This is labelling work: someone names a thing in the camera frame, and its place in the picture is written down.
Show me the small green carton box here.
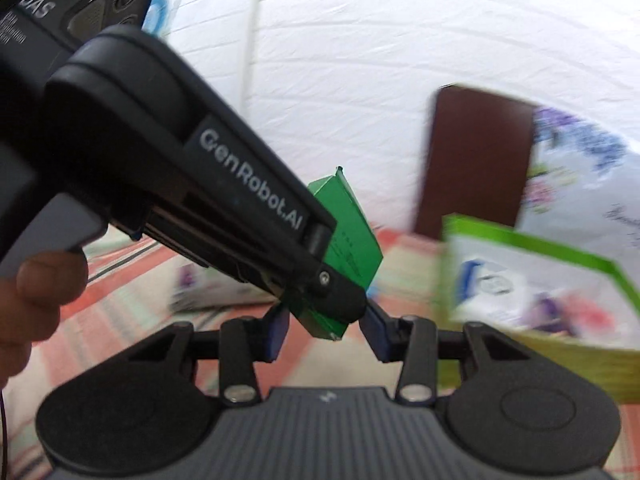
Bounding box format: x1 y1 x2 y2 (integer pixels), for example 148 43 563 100
282 167 383 340

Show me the printed fabric pouch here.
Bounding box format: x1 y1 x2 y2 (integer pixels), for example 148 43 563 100
169 263 276 312

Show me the red clear plastic packet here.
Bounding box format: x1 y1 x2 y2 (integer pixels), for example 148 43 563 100
522 290 624 344

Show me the white blue HP box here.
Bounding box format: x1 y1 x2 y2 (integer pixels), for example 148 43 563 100
454 258 518 309

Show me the person's left hand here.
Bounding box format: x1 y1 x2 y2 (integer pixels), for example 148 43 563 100
0 250 88 385

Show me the plaid red green blanket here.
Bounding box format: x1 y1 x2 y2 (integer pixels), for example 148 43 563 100
0 224 640 480

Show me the dark brown wooden headboard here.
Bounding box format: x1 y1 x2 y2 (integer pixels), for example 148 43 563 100
413 84 536 240

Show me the green cardboard tray box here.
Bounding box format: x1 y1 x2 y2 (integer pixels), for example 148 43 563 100
434 214 639 403

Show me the floral plastic bedding bag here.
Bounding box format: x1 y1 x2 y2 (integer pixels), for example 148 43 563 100
516 107 639 278

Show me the blue round wall sticker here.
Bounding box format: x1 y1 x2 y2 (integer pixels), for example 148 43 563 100
142 0 176 40

